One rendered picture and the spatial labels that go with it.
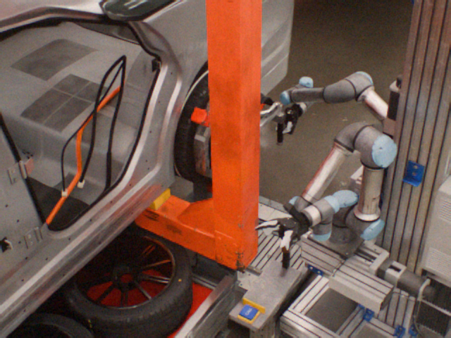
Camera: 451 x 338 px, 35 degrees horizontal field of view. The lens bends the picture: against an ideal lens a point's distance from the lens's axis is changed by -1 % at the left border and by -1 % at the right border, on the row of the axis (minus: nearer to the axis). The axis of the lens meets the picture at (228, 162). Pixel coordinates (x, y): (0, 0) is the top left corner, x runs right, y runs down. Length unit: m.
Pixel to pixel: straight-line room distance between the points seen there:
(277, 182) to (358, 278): 1.74
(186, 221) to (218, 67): 1.00
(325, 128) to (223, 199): 2.23
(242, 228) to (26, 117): 1.33
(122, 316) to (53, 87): 1.36
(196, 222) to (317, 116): 2.21
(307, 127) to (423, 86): 2.60
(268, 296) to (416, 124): 1.17
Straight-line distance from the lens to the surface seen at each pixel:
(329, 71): 6.08
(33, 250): 3.04
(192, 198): 4.40
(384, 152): 2.85
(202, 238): 3.55
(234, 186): 3.18
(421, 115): 2.93
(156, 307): 3.45
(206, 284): 3.84
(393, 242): 3.39
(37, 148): 3.91
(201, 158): 3.75
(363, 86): 3.72
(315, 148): 5.18
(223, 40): 2.79
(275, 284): 3.60
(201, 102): 3.65
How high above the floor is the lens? 3.14
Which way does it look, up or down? 39 degrees down
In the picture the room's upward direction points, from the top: 1 degrees counter-clockwise
